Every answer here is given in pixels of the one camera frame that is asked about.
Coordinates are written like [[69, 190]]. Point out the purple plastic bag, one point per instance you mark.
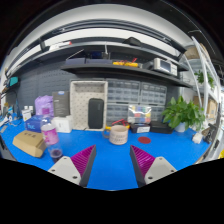
[[44, 102]]

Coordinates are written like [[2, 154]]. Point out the red round coaster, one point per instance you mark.
[[144, 140]]

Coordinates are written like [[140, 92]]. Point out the plastic water bottle pink label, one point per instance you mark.
[[49, 131]]

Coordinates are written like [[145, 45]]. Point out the blue tissue box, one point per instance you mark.
[[34, 123]]

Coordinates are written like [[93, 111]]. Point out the grey drawer organizer cabinet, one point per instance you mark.
[[122, 93]]

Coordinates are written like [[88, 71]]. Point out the black flat box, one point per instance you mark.
[[159, 127]]

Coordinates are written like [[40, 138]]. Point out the white metal rack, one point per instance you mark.
[[206, 83]]

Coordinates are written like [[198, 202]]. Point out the dark grey product box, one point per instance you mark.
[[61, 103]]

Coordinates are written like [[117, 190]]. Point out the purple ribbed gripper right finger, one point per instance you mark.
[[147, 168]]

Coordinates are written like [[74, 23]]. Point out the beige patterned mug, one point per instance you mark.
[[117, 135]]

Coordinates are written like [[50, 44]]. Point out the white oscilloscope instrument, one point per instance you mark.
[[165, 66]]

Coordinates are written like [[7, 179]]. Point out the yellow tool on shelf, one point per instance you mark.
[[132, 63]]

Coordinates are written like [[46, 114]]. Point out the dark shelf board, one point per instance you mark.
[[124, 70]]

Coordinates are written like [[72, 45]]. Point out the clear box colourful parts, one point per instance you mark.
[[139, 114]]

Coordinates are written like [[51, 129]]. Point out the cardboard box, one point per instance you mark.
[[30, 142]]

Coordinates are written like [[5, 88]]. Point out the black speaker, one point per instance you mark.
[[95, 113]]

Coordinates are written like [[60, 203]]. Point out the white small box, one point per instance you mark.
[[63, 124]]

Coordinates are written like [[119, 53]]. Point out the white pegboard tray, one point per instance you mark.
[[81, 92]]

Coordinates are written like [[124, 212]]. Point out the blue boxes on shelf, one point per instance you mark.
[[80, 61]]

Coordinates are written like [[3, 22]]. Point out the blue mat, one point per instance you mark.
[[112, 168]]

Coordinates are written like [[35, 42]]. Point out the small white bottle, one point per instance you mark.
[[27, 112]]

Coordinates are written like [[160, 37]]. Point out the small dark glass cup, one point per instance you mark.
[[55, 154]]

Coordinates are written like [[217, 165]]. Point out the green potted plant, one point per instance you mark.
[[179, 111]]

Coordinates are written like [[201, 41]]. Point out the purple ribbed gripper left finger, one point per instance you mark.
[[77, 168]]

